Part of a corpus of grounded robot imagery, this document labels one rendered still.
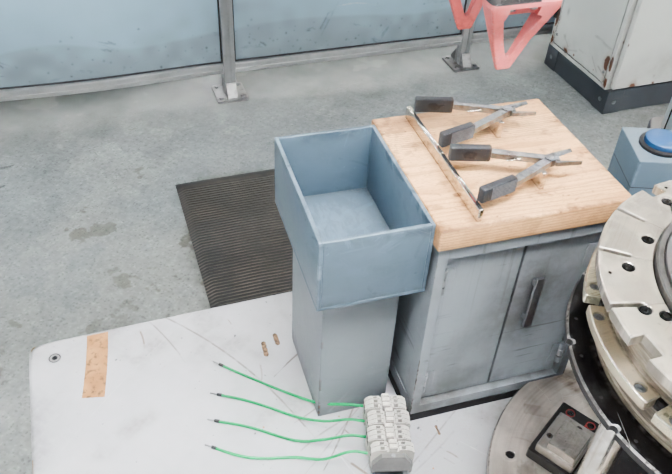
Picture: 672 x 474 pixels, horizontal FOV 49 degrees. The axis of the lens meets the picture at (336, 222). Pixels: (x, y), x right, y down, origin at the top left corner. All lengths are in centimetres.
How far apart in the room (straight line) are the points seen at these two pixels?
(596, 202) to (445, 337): 20
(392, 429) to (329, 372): 9
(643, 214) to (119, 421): 58
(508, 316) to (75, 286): 156
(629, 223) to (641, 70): 242
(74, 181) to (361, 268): 196
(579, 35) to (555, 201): 246
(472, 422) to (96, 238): 163
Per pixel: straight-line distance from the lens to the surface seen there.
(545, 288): 79
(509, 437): 85
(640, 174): 88
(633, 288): 60
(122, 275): 217
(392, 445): 79
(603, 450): 68
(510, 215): 69
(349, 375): 81
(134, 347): 94
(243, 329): 94
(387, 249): 66
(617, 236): 65
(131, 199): 243
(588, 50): 311
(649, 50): 303
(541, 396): 89
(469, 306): 76
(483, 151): 71
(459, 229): 66
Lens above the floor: 148
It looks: 40 degrees down
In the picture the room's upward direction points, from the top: 3 degrees clockwise
